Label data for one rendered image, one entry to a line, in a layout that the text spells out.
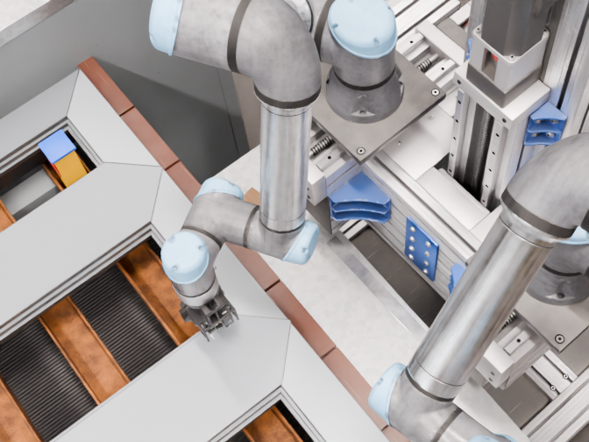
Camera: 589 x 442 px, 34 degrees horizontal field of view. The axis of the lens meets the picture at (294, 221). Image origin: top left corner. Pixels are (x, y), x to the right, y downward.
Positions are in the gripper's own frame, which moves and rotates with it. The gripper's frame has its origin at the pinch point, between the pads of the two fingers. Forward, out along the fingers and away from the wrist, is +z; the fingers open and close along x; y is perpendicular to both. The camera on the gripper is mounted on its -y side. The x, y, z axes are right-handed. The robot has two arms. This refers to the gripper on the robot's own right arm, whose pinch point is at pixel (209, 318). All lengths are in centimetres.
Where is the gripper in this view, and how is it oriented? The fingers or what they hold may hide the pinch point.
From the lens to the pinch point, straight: 188.5
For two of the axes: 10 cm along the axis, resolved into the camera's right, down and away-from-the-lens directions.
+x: 7.9, -5.7, 2.2
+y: 6.1, 6.9, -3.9
